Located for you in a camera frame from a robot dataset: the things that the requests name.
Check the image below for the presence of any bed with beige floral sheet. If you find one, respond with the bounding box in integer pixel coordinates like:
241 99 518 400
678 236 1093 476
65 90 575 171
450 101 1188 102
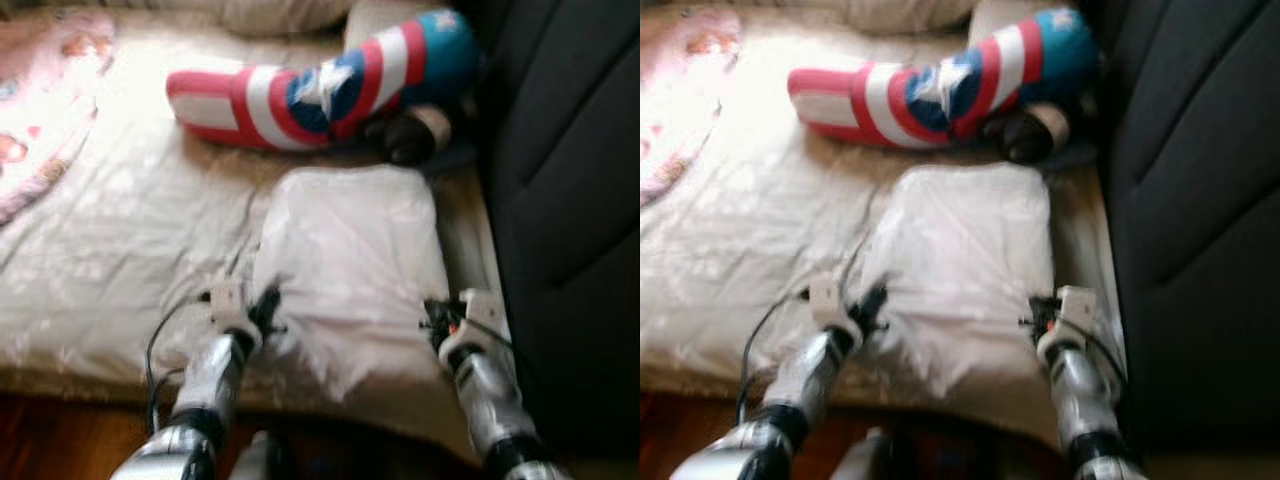
0 0 511 466
640 0 1131 451

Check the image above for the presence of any black upholstered chair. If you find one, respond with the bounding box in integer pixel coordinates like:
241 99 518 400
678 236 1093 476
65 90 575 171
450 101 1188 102
1085 0 1280 456
455 0 641 461

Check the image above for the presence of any dark brown plush toy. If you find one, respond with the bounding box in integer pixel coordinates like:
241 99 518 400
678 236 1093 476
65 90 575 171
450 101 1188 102
980 100 1073 166
362 100 456 166

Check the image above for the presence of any beige pillow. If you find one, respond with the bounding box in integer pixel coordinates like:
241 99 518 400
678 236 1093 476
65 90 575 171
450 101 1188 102
840 0 981 36
215 0 356 39

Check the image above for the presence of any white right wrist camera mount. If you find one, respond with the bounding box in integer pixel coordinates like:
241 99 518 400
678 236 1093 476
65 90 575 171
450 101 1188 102
1055 285 1101 346
458 288 509 346

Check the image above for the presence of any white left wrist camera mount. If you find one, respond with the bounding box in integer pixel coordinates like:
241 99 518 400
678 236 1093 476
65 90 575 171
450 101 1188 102
808 275 849 326
208 280 251 336

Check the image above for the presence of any silver robot left leg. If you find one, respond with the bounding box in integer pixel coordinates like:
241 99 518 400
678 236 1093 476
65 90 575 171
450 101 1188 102
835 428 896 480
228 430 291 480

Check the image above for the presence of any plain off-white pillow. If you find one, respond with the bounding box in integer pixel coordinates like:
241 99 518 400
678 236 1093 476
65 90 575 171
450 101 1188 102
243 163 479 456
858 163 1066 446

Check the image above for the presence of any red white blue shield bolster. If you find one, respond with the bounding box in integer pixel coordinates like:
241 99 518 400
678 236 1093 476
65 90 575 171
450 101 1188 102
165 8 481 153
787 5 1101 151

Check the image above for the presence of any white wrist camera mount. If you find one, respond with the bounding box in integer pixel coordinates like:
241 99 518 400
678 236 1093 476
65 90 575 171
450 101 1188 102
1055 285 1101 346
208 280 251 336
458 288 509 346
808 275 849 326

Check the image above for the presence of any pink cartoon print blanket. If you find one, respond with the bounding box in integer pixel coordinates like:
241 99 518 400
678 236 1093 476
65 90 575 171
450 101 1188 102
640 5 743 209
0 8 119 226

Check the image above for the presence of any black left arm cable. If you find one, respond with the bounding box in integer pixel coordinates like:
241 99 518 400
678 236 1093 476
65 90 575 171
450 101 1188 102
143 290 216 436
735 288 813 426

